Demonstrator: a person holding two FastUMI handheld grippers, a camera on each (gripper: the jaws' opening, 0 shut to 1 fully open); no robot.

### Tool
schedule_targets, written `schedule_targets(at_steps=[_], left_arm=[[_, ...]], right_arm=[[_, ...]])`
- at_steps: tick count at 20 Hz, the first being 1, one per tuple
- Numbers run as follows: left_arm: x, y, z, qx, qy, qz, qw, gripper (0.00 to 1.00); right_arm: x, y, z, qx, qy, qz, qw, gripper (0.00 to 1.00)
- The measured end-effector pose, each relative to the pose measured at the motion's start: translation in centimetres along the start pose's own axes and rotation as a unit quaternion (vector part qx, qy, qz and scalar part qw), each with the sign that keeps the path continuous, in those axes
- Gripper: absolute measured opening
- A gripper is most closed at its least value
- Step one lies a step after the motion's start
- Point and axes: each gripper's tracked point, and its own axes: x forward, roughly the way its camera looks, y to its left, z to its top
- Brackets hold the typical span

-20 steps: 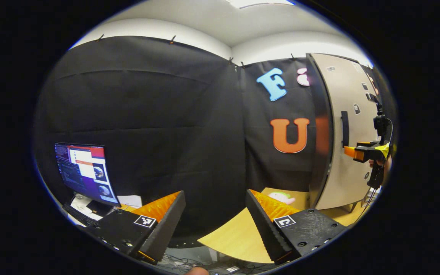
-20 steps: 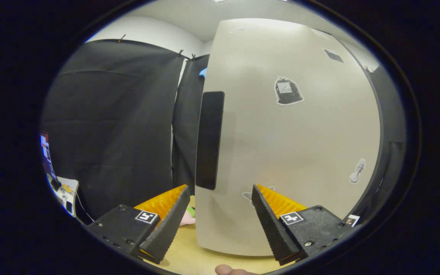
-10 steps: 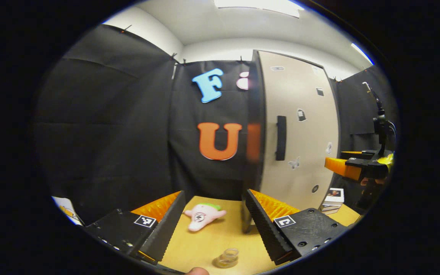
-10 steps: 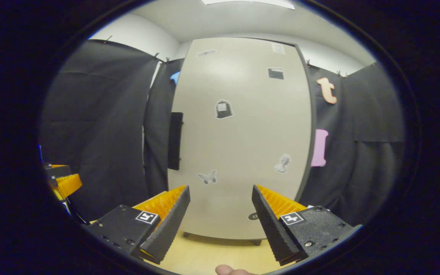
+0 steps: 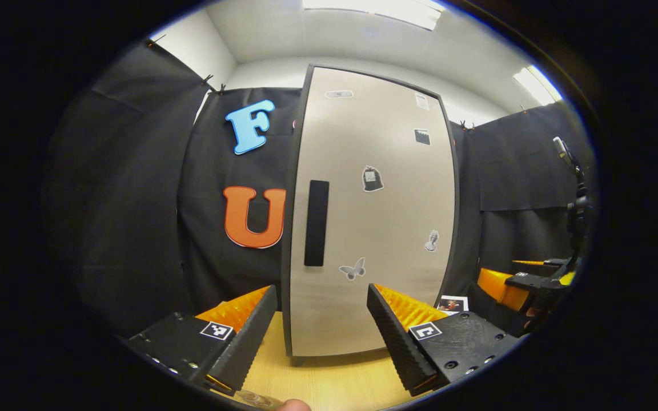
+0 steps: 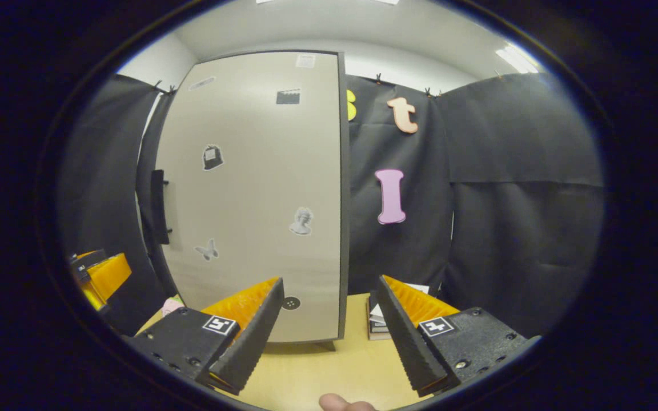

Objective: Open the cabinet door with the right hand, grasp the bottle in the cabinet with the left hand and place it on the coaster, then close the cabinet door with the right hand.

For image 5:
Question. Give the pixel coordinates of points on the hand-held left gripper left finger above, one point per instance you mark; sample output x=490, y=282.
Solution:
x=249, y=342

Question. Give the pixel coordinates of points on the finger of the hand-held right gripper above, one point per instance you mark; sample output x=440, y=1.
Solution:
x=534, y=281
x=554, y=262

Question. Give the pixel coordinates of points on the clear bottle with yellow label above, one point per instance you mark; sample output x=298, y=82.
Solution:
x=257, y=401

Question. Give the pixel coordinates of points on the small white photo box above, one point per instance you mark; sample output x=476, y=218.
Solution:
x=453, y=303

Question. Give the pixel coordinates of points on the ceiling light panel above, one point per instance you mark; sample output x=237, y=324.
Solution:
x=537, y=84

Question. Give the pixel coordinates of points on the dark grey cabinet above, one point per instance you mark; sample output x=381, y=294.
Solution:
x=287, y=257

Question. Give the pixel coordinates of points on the black backdrop cloth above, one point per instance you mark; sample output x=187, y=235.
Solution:
x=135, y=200

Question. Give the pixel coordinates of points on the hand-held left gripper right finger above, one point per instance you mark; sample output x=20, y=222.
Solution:
x=394, y=337

